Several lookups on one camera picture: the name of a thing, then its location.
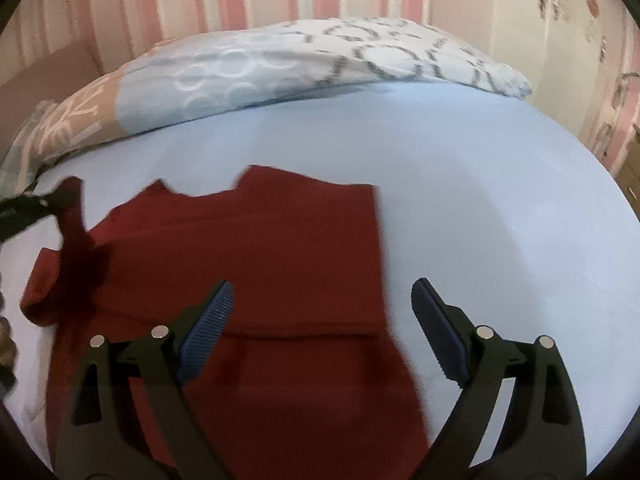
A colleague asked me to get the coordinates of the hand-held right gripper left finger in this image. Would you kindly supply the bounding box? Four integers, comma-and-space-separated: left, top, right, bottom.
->
54, 280, 236, 480

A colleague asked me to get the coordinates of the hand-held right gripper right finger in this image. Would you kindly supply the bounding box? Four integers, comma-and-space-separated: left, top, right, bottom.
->
411, 277, 587, 480

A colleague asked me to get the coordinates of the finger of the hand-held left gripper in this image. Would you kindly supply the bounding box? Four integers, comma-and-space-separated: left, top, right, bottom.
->
0, 194, 57, 243

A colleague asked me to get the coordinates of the red knit sweater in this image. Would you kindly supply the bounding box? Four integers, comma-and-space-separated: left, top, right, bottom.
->
20, 164, 433, 480

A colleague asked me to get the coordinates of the plaid green and pink blanket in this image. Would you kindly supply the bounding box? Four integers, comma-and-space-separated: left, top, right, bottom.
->
0, 100, 66, 196

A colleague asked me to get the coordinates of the light blue bed blanket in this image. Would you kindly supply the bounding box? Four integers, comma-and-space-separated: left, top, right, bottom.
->
0, 82, 636, 480

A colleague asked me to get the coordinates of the brown headboard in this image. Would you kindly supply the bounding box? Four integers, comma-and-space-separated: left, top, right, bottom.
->
0, 40, 106, 156

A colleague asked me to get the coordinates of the wooden cabinet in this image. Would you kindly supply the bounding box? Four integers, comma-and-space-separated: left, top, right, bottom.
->
617, 122, 640, 196

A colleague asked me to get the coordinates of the patterned blue and tan pillow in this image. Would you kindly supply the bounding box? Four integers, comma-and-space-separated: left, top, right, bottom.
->
12, 17, 533, 166

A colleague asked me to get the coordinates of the white wardrobe with flower decals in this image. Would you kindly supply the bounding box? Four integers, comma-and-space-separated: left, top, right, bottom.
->
492, 0, 640, 171

